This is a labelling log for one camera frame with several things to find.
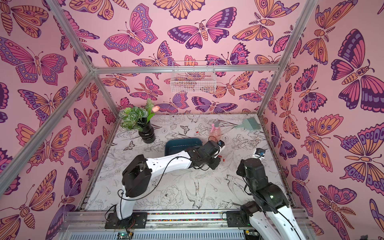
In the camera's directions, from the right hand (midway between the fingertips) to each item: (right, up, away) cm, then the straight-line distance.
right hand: (241, 161), depth 73 cm
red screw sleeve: (-21, +13, +37) cm, 45 cm away
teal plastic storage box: (-38, +4, +29) cm, 48 cm away
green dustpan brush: (+19, +19, +40) cm, 49 cm away
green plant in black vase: (-57, +22, +12) cm, 62 cm away
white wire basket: (-24, +49, +33) cm, 64 cm away
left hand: (-8, -2, +12) cm, 14 cm away
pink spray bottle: (-9, +13, +30) cm, 34 cm away
